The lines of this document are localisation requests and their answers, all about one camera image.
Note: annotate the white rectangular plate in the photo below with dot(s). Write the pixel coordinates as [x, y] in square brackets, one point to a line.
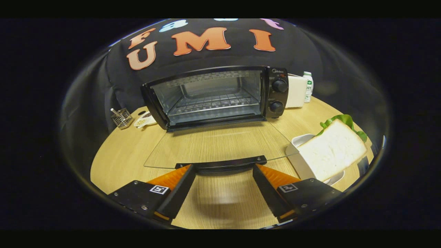
[296, 160]

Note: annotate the black toaster oven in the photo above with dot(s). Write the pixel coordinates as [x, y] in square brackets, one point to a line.
[275, 96]

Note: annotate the white bread lettuce sandwich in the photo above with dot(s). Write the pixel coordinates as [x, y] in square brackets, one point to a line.
[330, 151]

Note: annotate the white bottle green label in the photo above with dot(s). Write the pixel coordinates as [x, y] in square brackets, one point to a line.
[308, 86]

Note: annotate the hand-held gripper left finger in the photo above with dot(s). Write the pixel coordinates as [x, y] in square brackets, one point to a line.
[179, 196]

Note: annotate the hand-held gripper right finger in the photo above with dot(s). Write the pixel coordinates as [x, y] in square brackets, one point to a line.
[270, 194]

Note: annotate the white box appliance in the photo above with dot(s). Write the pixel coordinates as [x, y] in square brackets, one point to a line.
[296, 91]

